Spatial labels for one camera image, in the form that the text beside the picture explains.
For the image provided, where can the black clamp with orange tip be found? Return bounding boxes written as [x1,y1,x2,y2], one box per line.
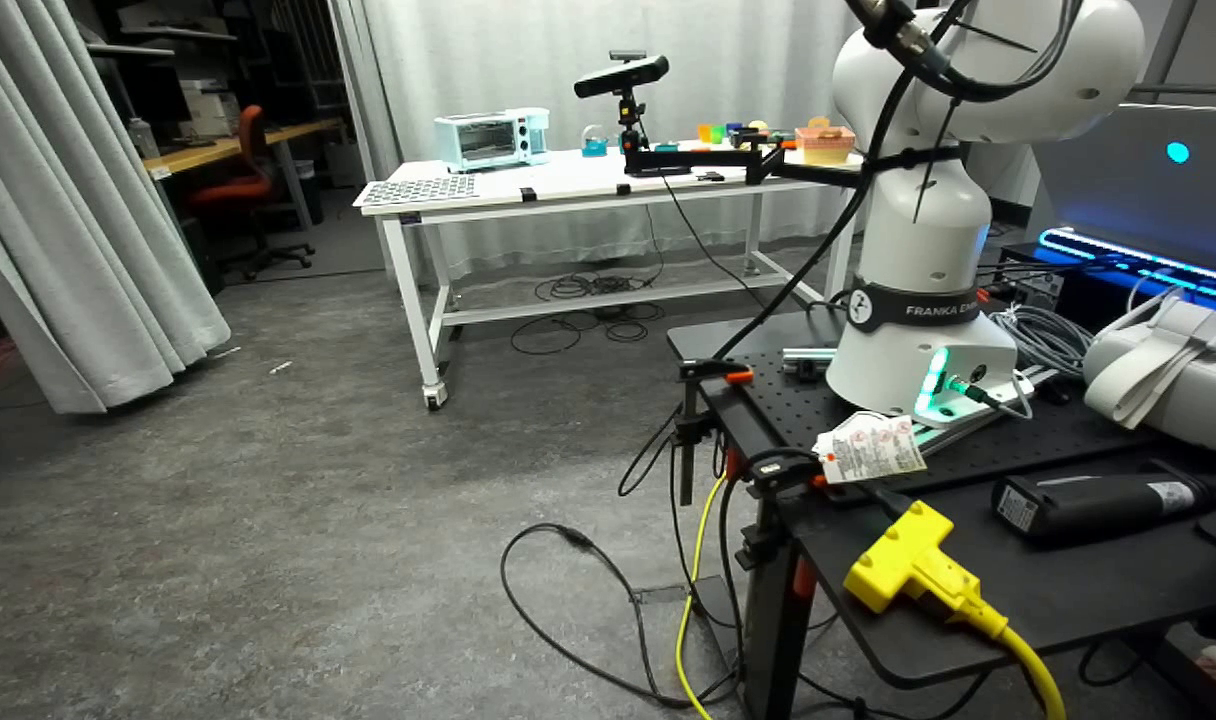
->
[670,358,758,511]

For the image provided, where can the white metal table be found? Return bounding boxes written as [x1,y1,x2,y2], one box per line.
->
[348,141,861,411]

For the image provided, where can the white keyboard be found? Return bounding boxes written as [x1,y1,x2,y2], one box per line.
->
[365,174,485,217]

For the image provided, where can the light blue toaster oven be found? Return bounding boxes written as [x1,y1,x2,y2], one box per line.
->
[427,103,556,178]

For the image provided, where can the white red printed packet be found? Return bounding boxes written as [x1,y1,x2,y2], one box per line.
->
[809,409,930,487]

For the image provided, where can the orange toy basket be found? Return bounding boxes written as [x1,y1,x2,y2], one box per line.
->
[791,114,861,167]

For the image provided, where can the yellow power splitter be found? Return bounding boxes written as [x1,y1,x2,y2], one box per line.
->
[841,495,1015,639]

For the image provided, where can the red office chair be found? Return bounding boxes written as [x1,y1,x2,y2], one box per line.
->
[184,101,319,283]

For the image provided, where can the wooden desk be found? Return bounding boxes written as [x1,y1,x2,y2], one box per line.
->
[137,117,348,203]

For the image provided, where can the black power brick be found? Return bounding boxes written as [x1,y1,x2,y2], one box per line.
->
[986,465,1216,552]

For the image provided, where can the dark storage shelves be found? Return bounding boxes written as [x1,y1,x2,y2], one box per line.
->
[62,0,359,137]

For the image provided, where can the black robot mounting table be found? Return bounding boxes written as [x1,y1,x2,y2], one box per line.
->
[663,311,1216,720]

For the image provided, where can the white VR headset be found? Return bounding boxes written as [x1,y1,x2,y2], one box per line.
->
[1081,289,1216,455]

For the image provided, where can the grey pleated curtain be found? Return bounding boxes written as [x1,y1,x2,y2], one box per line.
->
[0,0,241,422]

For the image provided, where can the black floor cable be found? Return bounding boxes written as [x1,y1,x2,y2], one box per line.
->
[495,517,750,712]

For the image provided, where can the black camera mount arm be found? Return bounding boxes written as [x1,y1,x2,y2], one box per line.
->
[611,88,972,188]

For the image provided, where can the thin yellow cable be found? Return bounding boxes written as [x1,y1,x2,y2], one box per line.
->
[669,470,734,720]

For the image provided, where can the black stereo camera bar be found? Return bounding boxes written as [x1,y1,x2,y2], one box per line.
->
[570,52,670,103]

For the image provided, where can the grey coiled cable bundle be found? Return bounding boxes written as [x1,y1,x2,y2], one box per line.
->
[982,301,1095,392]

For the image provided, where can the thick yellow power cable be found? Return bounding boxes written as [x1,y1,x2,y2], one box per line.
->
[978,606,1071,720]

